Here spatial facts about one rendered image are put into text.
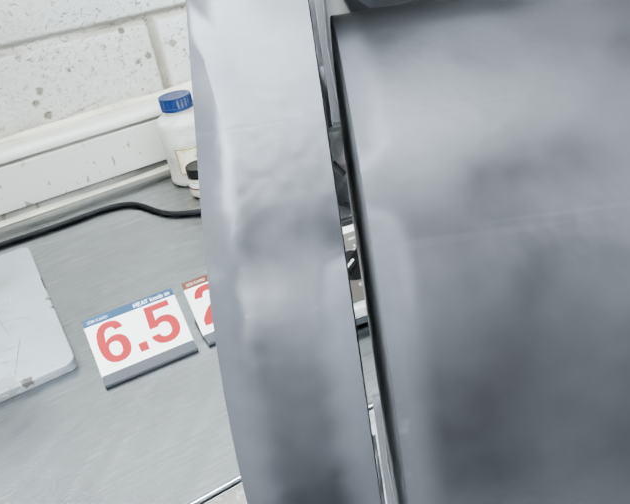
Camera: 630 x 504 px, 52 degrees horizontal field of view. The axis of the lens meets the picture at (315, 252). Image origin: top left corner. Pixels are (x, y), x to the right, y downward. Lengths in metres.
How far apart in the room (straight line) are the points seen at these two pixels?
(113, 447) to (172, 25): 0.70
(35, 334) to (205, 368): 0.20
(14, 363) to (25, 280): 0.17
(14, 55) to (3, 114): 0.08
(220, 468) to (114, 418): 0.12
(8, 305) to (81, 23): 0.44
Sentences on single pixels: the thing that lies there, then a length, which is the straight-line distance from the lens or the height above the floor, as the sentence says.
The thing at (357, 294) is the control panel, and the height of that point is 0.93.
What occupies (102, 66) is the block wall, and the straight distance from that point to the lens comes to 1.06.
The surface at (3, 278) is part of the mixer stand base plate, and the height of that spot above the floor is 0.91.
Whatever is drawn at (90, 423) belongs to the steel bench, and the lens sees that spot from 0.60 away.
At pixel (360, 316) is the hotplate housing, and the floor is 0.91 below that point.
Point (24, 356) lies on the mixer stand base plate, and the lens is 0.70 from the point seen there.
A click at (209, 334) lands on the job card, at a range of 0.64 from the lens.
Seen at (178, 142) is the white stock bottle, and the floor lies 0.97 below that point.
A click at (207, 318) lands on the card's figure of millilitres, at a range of 0.65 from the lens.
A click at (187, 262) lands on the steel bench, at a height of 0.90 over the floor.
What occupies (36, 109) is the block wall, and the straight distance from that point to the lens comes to 1.05.
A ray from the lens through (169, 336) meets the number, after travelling 0.65.
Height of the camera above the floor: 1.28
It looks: 30 degrees down
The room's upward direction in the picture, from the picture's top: 10 degrees counter-clockwise
